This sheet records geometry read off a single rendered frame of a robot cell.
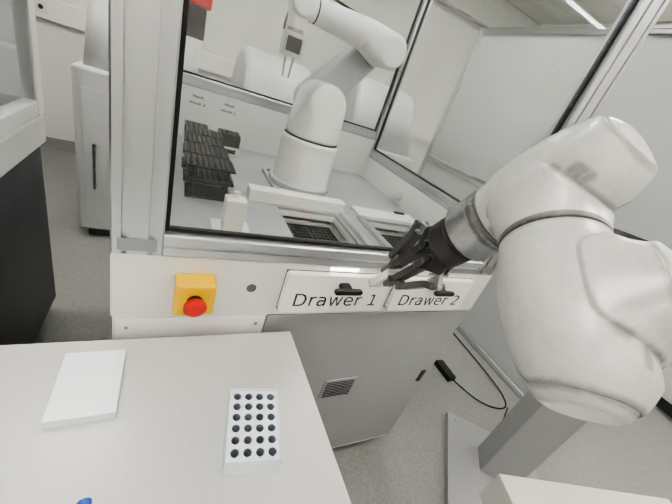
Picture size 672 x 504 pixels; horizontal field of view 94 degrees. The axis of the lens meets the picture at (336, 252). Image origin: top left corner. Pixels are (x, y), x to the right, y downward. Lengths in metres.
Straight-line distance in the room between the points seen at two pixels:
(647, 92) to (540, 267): 2.06
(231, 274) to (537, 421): 1.33
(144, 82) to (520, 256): 0.52
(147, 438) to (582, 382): 0.57
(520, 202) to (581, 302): 0.12
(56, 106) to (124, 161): 3.40
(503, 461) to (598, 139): 1.55
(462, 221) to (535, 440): 1.35
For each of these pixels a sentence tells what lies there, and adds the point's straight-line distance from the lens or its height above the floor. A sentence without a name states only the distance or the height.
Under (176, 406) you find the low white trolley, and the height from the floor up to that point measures 0.76.
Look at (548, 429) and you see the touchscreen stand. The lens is 1.66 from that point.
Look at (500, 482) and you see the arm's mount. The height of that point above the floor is 0.82.
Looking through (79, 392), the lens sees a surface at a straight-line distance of 0.67.
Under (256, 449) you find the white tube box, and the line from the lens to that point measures 0.59.
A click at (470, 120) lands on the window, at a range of 0.80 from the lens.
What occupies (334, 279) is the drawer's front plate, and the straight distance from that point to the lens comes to 0.75.
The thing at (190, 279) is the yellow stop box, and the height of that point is 0.91.
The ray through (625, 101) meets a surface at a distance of 2.38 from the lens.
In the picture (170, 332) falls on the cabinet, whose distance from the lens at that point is 0.78.
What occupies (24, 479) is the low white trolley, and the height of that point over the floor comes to 0.76.
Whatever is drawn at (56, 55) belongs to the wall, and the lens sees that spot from 3.91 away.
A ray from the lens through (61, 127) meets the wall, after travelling 4.03.
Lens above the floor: 1.30
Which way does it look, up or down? 26 degrees down
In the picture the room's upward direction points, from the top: 20 degrees clockwise
